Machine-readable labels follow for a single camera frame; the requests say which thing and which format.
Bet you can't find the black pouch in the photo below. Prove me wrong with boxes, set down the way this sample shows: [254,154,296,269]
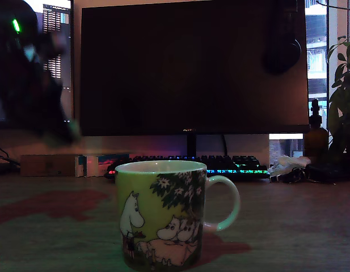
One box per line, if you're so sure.
[305,163,345,184]

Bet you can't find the green cartoon print mug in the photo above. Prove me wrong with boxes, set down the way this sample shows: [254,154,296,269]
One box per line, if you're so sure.
[114,160,241,272]

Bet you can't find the brown cardboard box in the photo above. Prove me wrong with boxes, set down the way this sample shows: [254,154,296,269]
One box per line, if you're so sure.
[20,154,77,177]

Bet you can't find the dark key bunch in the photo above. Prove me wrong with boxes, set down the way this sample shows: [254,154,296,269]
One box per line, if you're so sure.
[269,167,309,184]

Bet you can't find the black headphones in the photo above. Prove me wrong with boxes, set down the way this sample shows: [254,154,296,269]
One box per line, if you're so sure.
[262,0,302,76]

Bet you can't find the black backlit keyboard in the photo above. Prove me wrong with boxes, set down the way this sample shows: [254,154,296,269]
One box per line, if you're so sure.
[103,155,271,181]

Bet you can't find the lit computer monitor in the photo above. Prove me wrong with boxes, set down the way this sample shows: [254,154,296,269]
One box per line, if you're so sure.
[0,0,75,130]

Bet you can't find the brown glass pump bottle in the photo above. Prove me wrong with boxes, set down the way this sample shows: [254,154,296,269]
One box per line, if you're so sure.
[304,98,329,164]

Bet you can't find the crumpled white tissue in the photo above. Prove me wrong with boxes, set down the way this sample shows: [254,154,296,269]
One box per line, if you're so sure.
[267,155,312,176]

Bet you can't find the green houseplant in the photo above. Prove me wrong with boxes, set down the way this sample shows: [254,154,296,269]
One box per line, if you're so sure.
[326,35,350,159]

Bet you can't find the black monitor stand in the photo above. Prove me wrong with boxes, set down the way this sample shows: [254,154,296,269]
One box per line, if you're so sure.
[187,134,197,158]

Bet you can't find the blue and white carton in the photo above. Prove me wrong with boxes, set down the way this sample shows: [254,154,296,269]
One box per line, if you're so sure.
[85,155,99,178]
[97,154,130,177]
[74,155,87,178]

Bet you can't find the large dark computer monitor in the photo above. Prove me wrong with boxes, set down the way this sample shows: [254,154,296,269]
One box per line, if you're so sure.
[79,0,310,137]

